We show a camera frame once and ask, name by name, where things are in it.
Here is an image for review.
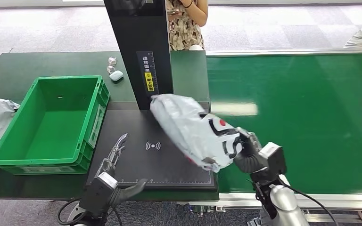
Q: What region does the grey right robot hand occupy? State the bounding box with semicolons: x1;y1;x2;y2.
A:
233;131;263;174

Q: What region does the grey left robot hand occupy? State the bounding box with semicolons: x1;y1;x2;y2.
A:
94;133;148;207

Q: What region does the grey mailer bag black print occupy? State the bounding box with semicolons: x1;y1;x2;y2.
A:
149;93;251;173

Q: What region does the green conveyor belt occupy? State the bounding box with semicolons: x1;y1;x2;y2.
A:
206;53;362;195

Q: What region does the black inbound scanner machine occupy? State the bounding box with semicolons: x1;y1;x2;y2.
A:
85;0;218;192

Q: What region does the green plastic crate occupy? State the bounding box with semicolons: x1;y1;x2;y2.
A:
0;75;110;176

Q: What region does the white earbuds case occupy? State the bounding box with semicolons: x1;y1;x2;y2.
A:
109;70;124;82

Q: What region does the standing person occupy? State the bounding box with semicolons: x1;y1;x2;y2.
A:
165;0;209;51

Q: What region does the dark green table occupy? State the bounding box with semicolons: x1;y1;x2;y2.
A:
0;50;220;202

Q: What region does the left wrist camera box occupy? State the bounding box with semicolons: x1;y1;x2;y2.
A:
80;171;119;219

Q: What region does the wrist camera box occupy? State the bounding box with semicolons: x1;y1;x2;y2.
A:
250;142;288;183
80;171;119;219

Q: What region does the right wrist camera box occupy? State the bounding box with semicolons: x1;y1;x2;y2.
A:
250;142;288;183

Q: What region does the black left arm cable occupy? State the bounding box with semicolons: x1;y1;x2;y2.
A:
57;197;85;226

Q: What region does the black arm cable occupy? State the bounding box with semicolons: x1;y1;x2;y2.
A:
279;179;338;226
57;197;85;226

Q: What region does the metal bracket under conveyor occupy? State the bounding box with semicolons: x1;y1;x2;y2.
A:
188;202;227;218

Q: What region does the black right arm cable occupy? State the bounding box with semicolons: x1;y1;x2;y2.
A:
279;179;338;226

